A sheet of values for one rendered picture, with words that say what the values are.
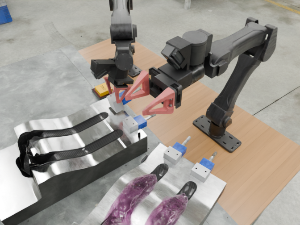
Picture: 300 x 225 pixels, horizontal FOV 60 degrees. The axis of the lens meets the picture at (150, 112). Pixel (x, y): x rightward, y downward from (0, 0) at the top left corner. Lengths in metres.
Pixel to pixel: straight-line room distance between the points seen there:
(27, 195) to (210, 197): 0.55
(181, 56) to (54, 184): 0.53
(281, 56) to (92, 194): 2.74
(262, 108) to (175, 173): 1.72
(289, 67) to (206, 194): 2.43
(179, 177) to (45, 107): 0.67
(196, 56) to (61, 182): 0.54
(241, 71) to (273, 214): 1.18
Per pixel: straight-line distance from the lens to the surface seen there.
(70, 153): 0.90
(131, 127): 0.91
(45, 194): 0.87
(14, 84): 1.42
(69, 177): 0.85
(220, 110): 0.94
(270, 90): 2.71
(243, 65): 0.91
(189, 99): 1.20
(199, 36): 0.62
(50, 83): 1.36
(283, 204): 1.96
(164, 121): 1.09
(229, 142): 1.05
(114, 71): 0.90
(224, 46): 0.73
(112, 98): 0.97
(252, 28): 0.84
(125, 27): 0.87
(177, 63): 0.58
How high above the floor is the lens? 1.59
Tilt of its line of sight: 45 degrees down
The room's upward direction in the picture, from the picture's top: straight up
